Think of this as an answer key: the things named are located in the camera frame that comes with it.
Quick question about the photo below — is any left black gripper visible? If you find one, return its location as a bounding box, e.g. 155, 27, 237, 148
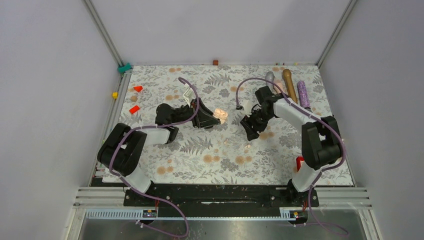
170, 97, 221, 128

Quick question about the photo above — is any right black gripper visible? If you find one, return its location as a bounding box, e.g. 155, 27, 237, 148
240, 108, 274, 142

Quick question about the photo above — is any pink earbud charging case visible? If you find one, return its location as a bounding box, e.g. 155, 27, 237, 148
213, 108, 229, 125

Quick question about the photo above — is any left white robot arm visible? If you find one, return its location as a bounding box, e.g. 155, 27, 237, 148
97, 99, 228, 206

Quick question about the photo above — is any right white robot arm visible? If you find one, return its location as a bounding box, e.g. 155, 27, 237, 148
240, 86, 346, 206

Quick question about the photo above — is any floral patterned mat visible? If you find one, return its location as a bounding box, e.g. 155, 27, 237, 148
101, 64, 355, 186

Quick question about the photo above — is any pink toy microphone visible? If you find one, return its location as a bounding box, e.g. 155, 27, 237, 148
273, 81, 284, 94

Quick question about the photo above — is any red plastic box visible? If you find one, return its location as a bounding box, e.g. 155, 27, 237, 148
296, 156, 305, 172

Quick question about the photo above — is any grey toy microphone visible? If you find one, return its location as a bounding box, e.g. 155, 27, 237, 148
264, 71, 275, 91

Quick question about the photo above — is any purple glitter toy microphone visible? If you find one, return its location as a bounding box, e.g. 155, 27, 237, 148
297, 80, 312, 112

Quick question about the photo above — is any gold toy microphone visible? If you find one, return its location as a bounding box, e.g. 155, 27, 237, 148
281, 68, 298, 104

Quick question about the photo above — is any red block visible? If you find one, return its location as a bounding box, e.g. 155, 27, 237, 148
129, 105, 140, 115

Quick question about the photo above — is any orange triangular block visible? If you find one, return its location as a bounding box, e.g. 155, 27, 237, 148
133, 85, 143, 93

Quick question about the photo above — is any teal clamp block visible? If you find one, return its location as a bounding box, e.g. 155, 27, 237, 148
117, 62, 132, 74

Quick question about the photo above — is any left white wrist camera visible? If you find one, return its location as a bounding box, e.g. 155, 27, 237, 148
182, 87, 197, 106

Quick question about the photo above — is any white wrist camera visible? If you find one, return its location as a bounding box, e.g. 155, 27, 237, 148
241, 100, 253, 117
182, 87, 197, 106

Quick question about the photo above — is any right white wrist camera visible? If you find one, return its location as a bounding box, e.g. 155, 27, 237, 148
241, 100, 253, 117

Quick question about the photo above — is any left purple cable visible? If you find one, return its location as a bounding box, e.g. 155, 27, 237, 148
108, 77, 201, 239

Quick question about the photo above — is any purple cable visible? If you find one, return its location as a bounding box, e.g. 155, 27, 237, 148
235, 77, 351, 237
108, 77, 201, 239

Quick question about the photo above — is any aluminium frame rail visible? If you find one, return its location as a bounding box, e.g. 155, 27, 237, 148
81, 0, 133, 79

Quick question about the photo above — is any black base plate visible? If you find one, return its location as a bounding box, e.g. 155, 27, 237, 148
124, 183, 320, 219

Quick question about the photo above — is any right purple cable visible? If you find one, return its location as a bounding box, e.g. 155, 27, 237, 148
235, 77, 351, 237

